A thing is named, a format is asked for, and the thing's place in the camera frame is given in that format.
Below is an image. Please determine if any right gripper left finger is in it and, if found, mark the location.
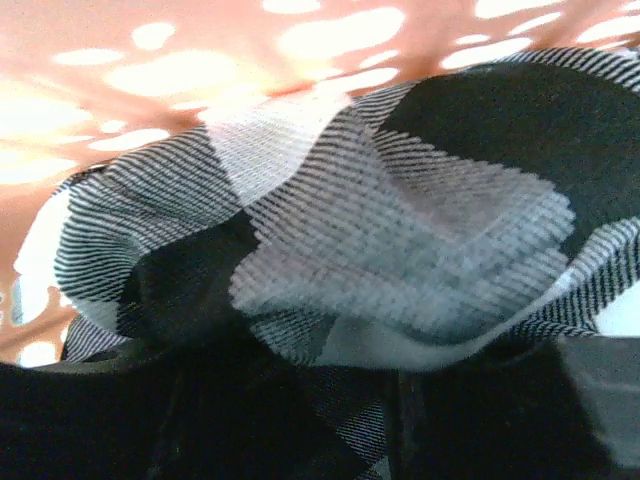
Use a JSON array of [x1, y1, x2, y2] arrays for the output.
[[1, 344, 320, 479]]

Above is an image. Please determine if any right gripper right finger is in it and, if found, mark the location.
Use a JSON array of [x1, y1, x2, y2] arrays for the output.
[[394, 337, 639, 479]]

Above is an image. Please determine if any black white checkered shirt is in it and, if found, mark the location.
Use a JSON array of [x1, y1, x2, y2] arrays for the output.
[[9, 47, 640, 480]]

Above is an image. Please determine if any pink plastic basket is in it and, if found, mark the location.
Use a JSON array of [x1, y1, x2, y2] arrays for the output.
[[1, 1, 639, 367]]

